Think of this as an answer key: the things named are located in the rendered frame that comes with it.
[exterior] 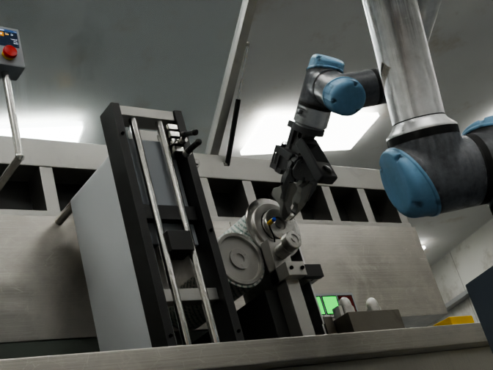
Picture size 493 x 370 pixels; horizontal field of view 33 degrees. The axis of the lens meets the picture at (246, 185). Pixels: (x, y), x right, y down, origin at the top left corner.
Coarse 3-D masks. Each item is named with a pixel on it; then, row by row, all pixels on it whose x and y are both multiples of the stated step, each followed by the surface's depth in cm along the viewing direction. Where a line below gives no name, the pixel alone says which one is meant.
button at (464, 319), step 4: (452, 316) 162; (456, 316) 163; (460, 316) 164; (464, 316) 164; (468, 316) 165; (444, 320) 163; (448, 320) 162; (452, 320) 162; (456, 320) 162; (460, 320) 163; (464, 320) 164; (468, 320) 164; (472, 320) 165; (436, 324) 164; (440, 324) 163; (444, 324) 163
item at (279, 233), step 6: (270, 210) 185; (276, 210) 186; (264, 216) 184; (270, 216) 184; (276, 216) 185; (264, 222) 183; (276, 222) 184; (282, 222) 186; (288, 222) 186; (264, 228) 183; (276, 228) 183; (282, 228) 185; (288, 228) 185; (270, 234) 182; (276, 234) 182; (282, 234) 183
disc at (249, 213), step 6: (264, 198) 189; (252, 204) 186; (258, 204) 187; (276, 204) 190; (246, 210) 184; (252, 210) 185; (246, 216) 183; (252, 216) 184; (246, 222) 182; (252, 222) 183; (294, 222) 190; (252, 228) 182; (252, 234) 181; (300, 234) 190; (258, 240) 181; (258, 246) 181; (294, 252) 185
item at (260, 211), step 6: (264, 204) 187; (270, 204) 188; (258, 210) 185; (264, 210) 186; (258, 216) 184; (258, 222) 183; (258, 228) 182; (294, 228) 188; (258, 234) 181; (264, 234) 182; (264, 240) 181; (264, 258) 186; (264, 264) 189
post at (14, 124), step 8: (8, 72) 170; (8, 80) 168; (8, 88) 168; (8, 96) 167; (8, 104) 166; (8, 112) 165; (16, 120) 165; (16, 128) 164; (16, 136) 163; (16, 144) 162; (16, 152) 161
